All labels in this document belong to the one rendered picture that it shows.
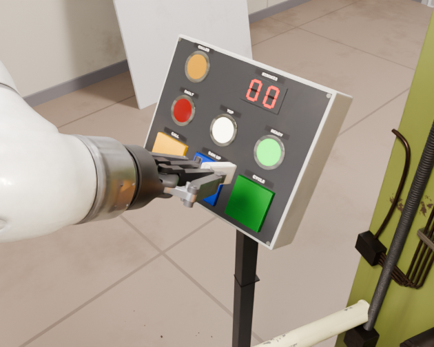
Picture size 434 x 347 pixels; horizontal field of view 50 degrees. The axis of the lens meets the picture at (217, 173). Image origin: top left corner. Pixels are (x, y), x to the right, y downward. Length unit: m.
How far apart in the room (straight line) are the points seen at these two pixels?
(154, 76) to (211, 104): 2.20
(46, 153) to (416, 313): 0.82
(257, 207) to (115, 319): 1.20
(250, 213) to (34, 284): 1.42
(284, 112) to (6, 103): 0.46
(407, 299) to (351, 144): 1.80
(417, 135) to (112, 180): 0.57
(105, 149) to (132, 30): 2.46
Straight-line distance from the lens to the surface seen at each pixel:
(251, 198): 0.80
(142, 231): 2.18
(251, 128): 0.80
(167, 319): 1.87
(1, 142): 0.40
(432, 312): 1.01
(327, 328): 1.11
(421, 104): 0.86
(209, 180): 0.59
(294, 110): 0.77
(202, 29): 3.24
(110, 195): 0.47
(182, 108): 0.89
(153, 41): 3.00
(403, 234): 0.96
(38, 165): 0.41
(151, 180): 0.52
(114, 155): 0.48
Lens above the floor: 1.55
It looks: 39 degrees down
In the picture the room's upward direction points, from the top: straight up
